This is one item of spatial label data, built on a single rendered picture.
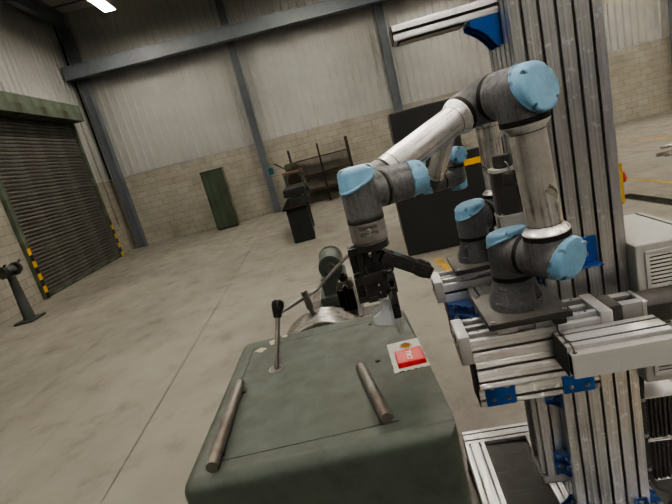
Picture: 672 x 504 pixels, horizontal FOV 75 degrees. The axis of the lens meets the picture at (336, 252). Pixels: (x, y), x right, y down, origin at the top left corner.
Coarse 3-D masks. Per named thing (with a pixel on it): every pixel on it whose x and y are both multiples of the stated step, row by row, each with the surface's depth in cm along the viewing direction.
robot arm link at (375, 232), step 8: (368, 224) 85; (376, 224) 85; (384, 224) 87; (352, 232) 87; (360, 232) 86; (368, 232) 85; (376, 232) 86; (384, 232) 87; (352, 240) 88; (360, 240) 86; (368, 240) 86; (376, 240) 86
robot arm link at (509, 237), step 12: (504, 228) 127; (516, 228) 121; (492, 240) 122; (504, 240) 120; (516, 240) 118; (492, 252) 124; (504, 252) 120; (492, 264) 126; (504, 264) 122; (516, 264) 118; (504, 276) 123; (516, 276) 122
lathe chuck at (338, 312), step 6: (318, 312) 141; (324, 312) 140; (330, 312) 140; (336, 312) 140; (342, 312) 142; (300, 318) 144; (306, 318) 140; (312, 318) 138; (348, 318) 138; (294, 324) 144; (300, 324) 138; (294, 330) 138
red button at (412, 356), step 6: (408, 348) 98; (414, 348) 97; (420, 348) 96; (396, 354) 96; (402, 354) 96; (408, 354) 95; (414, 354) 95; (420, 354) 94; (396, 360) 96; (402, 360) 93; (408, 360) 93; (414, 360) 92; (420, 360) 92; (402, 366) 93; (408, 366) 93
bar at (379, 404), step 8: (360, 368) 93; (360, 376) 91; (368, 376) 89; (368, 384) 86; (368, 392) 84; (376, 392) 82; (376, 400) 80; (376, 408) 79; (384, 408) 77; (384, 416) 76
